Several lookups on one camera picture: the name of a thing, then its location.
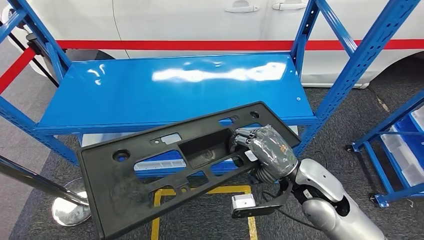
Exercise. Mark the chrome stanchion post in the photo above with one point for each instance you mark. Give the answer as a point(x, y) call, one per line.
point(71, 212)

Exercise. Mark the blue metal shelf rack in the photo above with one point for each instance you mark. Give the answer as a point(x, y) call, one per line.
point(165, 92)

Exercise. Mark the blue plastic bin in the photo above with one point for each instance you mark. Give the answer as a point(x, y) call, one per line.
point(414, 142)

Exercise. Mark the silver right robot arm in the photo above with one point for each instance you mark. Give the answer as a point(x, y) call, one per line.
point(331, 212)

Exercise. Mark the red barrier belt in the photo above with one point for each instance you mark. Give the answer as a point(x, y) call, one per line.
point(16, 69)

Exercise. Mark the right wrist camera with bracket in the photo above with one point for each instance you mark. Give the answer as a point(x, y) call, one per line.
point(243, 201)

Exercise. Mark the white car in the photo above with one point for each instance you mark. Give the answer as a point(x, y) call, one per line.
point(185, 20)

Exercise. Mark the blue wheeled bin rack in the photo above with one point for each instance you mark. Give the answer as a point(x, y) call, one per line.
point(384, 122)

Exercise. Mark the black plastic panel part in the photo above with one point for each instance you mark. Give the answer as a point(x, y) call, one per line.
point(109, 185)

